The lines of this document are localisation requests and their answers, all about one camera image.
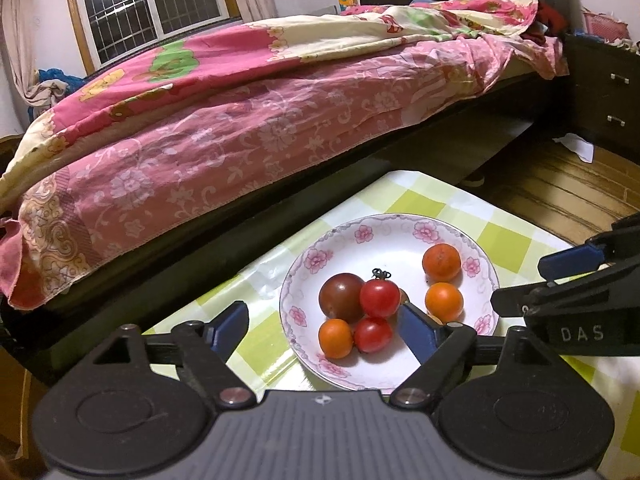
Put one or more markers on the pink floral bedsheet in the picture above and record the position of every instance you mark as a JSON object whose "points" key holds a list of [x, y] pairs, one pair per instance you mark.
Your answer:
{"points": [[250, 135]]}

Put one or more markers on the orange tomato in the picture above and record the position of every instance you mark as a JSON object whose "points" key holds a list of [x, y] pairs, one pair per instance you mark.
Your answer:
{"points": [[441, 262]]}

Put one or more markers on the blue cloth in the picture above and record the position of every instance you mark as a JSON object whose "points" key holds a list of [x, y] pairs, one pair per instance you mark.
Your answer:
{"points": [[57, 79]]}

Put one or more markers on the pink basket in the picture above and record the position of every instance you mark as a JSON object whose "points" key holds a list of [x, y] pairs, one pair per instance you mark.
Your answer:
{"points": [[607, 25]]}

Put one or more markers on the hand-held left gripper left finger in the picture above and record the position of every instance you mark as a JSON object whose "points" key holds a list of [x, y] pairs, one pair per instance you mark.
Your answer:
{"points": [[231, 324]]}

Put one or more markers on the red cherry tomato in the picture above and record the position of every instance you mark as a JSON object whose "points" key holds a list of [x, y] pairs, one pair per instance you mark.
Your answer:
{"points": [[380, 299], [372, 336]]}

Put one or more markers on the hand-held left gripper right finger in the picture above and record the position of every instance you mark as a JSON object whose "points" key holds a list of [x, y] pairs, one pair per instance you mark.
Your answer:
{"points": [[417, 330]]}

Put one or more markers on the red clothing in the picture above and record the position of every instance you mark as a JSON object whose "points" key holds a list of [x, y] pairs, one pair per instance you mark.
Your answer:
{"points": [[552, 17]]}

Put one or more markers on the brown longan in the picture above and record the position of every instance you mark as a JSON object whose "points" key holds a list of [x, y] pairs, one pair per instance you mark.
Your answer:
{"points": [[404, 295]]}

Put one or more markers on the cartoon print quilt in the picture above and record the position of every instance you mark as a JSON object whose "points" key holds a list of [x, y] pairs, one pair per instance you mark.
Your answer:
{"points": [[350, 30]]}

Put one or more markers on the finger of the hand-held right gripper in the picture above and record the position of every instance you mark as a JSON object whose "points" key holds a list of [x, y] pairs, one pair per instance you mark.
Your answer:
{"points": [[550, 292], [570, 261]]}

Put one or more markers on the white floral plate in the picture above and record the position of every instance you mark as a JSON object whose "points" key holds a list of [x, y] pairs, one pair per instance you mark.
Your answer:
{"points": [[390, 240]]}

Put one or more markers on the small orange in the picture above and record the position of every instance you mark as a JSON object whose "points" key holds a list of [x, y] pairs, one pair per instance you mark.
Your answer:
{"points": [[336, 339], [444, 302]]}

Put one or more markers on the bed with pink blanket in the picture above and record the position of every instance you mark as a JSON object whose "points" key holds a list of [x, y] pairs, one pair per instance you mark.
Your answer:
{"points": [[200, 260]]}

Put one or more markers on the wooden cabinet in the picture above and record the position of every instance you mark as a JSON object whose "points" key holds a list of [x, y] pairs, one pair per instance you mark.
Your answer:
{"points": [[10, 152]]}

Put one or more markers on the white paper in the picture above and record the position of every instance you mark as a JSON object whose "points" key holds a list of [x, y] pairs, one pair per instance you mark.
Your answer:
{"points": [[577, 146]]}

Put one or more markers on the dark nightstand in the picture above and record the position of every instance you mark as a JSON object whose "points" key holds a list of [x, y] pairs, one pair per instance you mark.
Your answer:
{"points": [[600, 100]]}

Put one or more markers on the dark purple tomato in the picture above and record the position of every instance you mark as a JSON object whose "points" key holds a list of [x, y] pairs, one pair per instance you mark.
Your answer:
{"points": [[340, 295]]}

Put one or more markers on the green checkered tablecloth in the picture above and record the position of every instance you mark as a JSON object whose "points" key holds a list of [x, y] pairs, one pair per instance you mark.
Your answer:
{"points": [[500, 240]]}

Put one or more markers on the barred window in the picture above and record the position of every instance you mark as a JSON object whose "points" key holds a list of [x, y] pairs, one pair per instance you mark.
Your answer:
{"points": [[125, 10]]}

